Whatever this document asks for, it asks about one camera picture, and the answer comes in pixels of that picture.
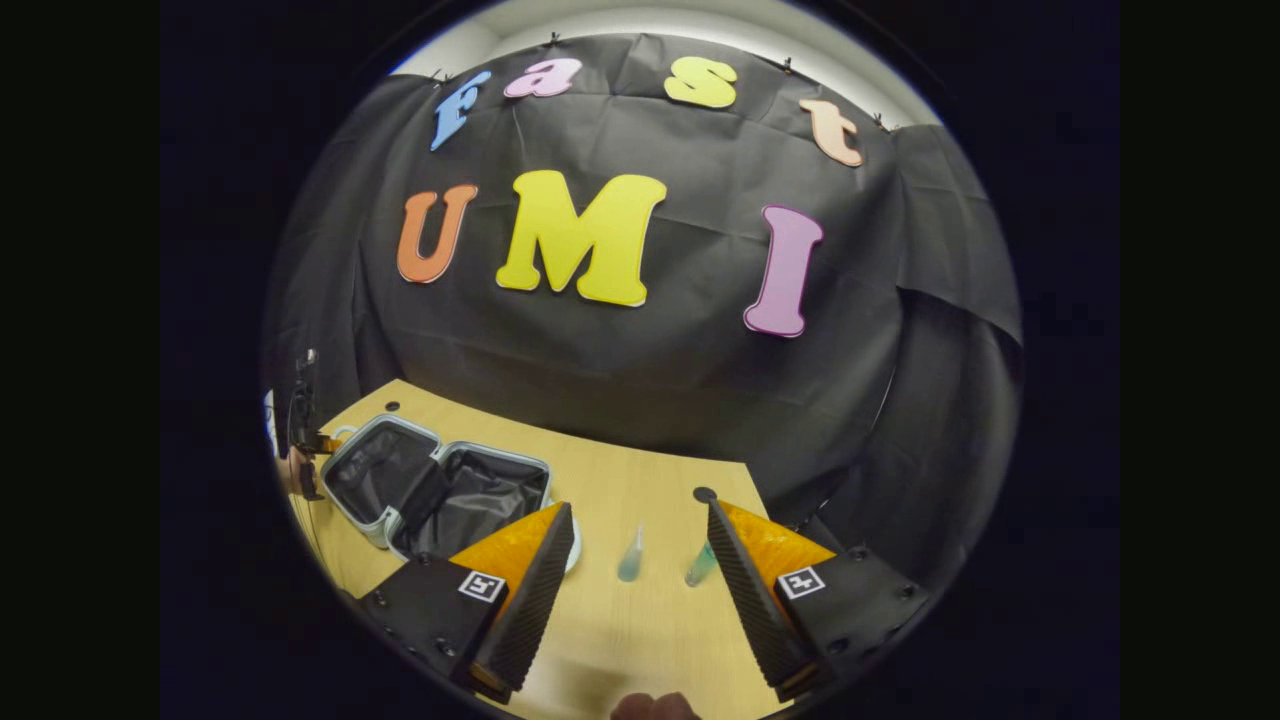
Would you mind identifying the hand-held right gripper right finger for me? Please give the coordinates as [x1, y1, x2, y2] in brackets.
[706, 498, 933, 703]

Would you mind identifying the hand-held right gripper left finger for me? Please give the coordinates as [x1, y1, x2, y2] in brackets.
[355, 500, 578, 706]

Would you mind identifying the light blue suitcase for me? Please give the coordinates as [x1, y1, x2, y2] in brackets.
[320, 413, 554, 563]

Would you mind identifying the black backdrop cloth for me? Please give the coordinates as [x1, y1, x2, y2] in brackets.
[262, 32, 1023, 591]

